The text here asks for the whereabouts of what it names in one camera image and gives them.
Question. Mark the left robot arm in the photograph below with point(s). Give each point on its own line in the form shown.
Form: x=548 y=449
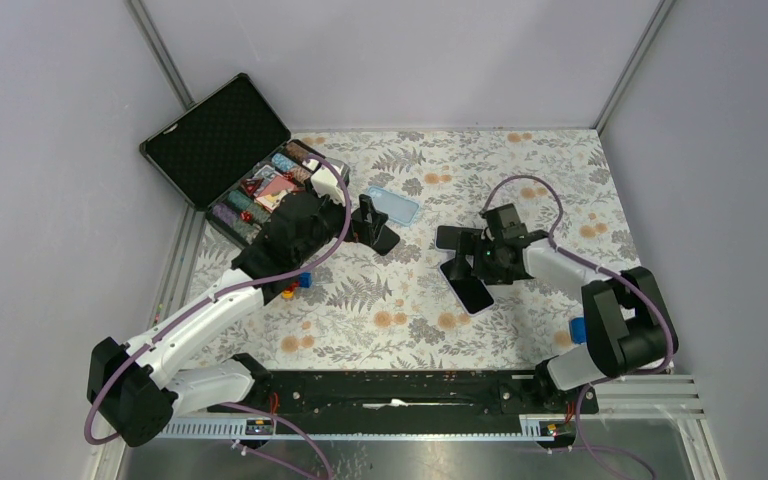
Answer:
x=140 y=385

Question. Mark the floral table mat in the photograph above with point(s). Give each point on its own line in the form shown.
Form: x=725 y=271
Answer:
x=365 y=311

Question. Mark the red toy brick car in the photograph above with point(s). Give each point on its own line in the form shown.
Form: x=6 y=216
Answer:
x=303 y=281

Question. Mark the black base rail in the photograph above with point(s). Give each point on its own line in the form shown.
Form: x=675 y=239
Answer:
x=406 y=402

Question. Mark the black phone from blue case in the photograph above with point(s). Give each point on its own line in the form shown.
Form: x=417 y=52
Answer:
x=381 y=239

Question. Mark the light blue phone case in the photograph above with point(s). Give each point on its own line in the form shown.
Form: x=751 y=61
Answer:
x=400 y=210

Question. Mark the blue toy car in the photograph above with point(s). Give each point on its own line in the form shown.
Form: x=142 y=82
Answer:
x=577 y=330

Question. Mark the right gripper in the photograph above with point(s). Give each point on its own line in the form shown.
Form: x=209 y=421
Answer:
x=472 y=244

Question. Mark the triangular card box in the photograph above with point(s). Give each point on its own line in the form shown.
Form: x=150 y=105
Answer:
x=251 y=185

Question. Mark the black poker chip case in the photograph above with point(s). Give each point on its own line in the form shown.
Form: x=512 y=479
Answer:
x=232 y=135

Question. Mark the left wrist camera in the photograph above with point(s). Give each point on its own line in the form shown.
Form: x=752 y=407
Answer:
x=324 y=182

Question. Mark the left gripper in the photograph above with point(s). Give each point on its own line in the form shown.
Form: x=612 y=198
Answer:
x=367 y=229

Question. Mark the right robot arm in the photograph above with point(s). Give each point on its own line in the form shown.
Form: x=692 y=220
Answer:
x=625 y=320

